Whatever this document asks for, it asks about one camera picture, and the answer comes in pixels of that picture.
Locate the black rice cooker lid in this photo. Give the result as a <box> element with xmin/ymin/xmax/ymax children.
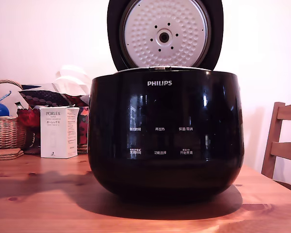
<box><xmin>107</xmin><ymin>0</ymin><xmax>224</xmax><ymax>71</ymax></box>

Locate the black Philips rice cooker body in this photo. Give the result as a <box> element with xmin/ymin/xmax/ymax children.
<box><xmin>87</xmin><ymin>68</ymin><xmax>245</xmax><ymax>204</ymax></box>

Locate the red floral patterned box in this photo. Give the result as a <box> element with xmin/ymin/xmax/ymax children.
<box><xmin>77</xmin><ymin>106</ymin><xmax>90</xmax><ymax>146</ymax></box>

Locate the white Porlex carton box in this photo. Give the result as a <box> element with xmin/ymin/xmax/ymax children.
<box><xmin>40</xmin><ymin>105</ymin><xmax>80</xmax><ymax>159</ymax></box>

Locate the dark dotted patterned cloth bag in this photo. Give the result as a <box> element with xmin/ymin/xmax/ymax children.
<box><xmin>17</xmin><ymin>83</ymin><xmax>90</xmax><ymax>109</ymax></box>

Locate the red crochet cloth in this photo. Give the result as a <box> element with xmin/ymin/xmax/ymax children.
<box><xmin>16</xmin><ymin>108</ymin><xmax>41</xmax><ymax>128</ymax></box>

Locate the wooden chair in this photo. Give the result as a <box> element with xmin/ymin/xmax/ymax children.
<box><xmin>261</xmin><ymin>101</ymin><xmax>291</xmax><ymax>196</ymax></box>

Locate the wicker basket with handle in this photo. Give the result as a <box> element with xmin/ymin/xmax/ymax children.
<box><xmin>0</xmin><ymin>79</ymin><xmax>27</xmax><ymax>150</ymax></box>

